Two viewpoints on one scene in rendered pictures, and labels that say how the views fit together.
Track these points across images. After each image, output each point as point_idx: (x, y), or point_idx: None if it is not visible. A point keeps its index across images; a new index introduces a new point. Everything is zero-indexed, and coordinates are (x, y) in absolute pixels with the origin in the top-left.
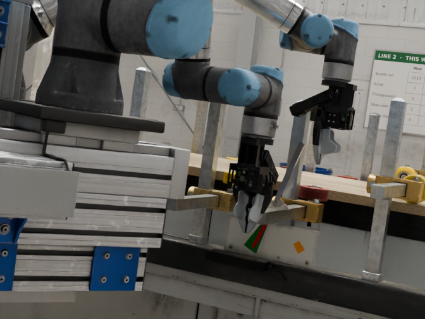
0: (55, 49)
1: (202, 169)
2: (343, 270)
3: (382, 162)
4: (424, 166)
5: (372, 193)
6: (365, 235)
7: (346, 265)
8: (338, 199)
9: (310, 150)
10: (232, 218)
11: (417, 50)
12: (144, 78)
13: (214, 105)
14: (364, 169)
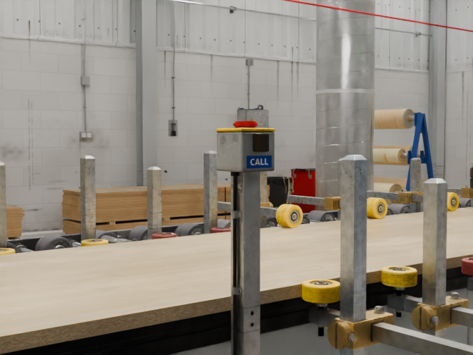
0: None
1: (437, 280)
2: (456, 335)
3: None
4: (262, 198)
5: None
6: (467, 291)
7: (457, 329)
8: (461, 264)
9: (155, 208)
10: (471, 328)
11: None
12: (367, 171)
13: (441, 193)
14: (212, 215)
